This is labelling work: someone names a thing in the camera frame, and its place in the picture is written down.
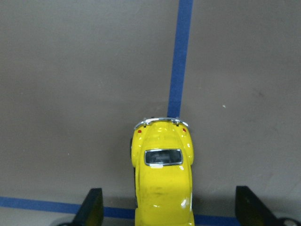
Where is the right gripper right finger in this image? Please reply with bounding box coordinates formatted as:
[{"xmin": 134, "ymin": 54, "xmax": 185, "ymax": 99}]
[{"xmin": 235, "ymin": 186, "xmax": 281, "ymax": 226}]

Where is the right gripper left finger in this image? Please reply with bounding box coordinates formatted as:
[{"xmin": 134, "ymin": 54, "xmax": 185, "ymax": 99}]
[{"xmin": 71, "ymin": 188, "xmax": 104, "ymax": 226}]

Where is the yellow toy beetle car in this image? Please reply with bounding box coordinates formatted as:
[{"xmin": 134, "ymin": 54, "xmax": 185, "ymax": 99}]
[{"xmin": 130, "ymin": 117, "xmax": 195, "ymax": 226}]

